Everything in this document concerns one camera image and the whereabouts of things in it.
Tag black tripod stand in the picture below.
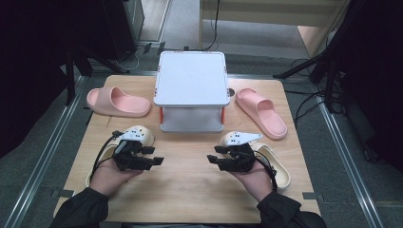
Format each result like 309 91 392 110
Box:
61 44 131 106
273 0 353 112

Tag pink slide slipper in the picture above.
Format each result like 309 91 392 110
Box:
234 87 289 141
86 85 153 119

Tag left hand-held gripper black cable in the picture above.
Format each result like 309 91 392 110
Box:
89 129 125 183

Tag hanging black cable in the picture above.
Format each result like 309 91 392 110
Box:
201 0 221 52

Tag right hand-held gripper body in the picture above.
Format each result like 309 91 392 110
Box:
221 131 264 174

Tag right hand-held gripper black cable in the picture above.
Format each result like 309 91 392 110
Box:
252 149 279 193

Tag white floor cable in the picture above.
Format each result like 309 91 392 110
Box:
114 47 141 72

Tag light wooden cabinet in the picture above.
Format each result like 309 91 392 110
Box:
198 0 352 59

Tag person's left hand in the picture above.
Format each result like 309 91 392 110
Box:
89 157 144 198

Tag black power adapter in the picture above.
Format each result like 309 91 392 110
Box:
143 41 166 56

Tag black floor cables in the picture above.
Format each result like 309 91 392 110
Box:
283 57 347 124

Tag beige clog with holes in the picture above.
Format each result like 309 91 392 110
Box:
85 124 157 188
220 130 292 193

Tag person's right hand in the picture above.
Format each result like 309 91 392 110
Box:
229 161 276 203

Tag metal floor rail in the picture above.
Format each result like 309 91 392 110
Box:
316 101 385 228
2 75 89 228

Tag white two-tier shoe rack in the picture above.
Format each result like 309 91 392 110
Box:
153 50 231 134

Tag hand-held gripper black cable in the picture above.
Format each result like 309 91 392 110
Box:
89 129 125 183
252 149 279 193

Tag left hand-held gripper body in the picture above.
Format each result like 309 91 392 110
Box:
112 127 155 173

